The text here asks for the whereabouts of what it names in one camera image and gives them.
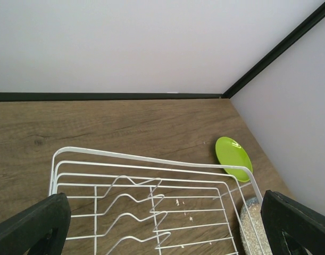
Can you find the lime green small plate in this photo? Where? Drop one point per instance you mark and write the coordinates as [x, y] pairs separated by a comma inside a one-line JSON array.
[[230, 152]]

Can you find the right black frame post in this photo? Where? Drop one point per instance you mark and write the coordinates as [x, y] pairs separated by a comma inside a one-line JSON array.
[[303, 28]]

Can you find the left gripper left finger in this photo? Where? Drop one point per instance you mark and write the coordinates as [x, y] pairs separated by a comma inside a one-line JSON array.
[[39, 229]]

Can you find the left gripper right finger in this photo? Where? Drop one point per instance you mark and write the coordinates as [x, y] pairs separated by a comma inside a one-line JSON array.
[[291, 227]]

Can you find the large speckled grey plate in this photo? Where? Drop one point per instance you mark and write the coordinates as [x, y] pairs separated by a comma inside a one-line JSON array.
[[252, 232]]

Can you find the white wire dish rack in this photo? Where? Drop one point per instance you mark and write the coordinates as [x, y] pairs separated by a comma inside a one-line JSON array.
[[127, 204]]

